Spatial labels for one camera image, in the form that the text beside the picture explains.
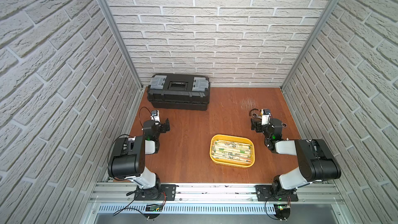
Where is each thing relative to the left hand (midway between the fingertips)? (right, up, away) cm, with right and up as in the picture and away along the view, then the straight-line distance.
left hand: (161, 116), depth 94 cm
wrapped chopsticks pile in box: (+42, -19, -8) cm, 47 cm away
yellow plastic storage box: (+41, -24, -13) cm, 49 cm away
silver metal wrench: (+63, 0, +9) cm, 64 cm away
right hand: (+63, -1, +1) cm, 63 cm away
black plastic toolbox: (+12, +15, 0) cm, 19 cm away
